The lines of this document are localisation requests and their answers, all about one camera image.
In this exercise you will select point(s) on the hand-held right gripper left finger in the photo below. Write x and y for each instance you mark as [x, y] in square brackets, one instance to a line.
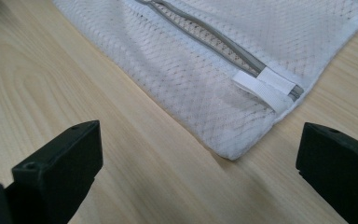
[59, 168]

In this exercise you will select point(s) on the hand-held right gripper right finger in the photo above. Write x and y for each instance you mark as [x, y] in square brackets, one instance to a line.
[338, 165]

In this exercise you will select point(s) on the white mesh laundry bag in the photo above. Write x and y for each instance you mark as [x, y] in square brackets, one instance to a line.
[180, 68]

